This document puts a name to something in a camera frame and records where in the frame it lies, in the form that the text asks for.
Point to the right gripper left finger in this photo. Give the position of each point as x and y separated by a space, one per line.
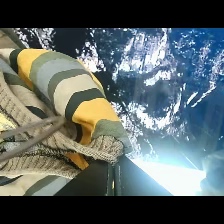
91 181

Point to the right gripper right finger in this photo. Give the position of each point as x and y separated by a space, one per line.
136 182

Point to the yellow grey striped sweater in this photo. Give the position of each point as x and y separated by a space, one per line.
71 90

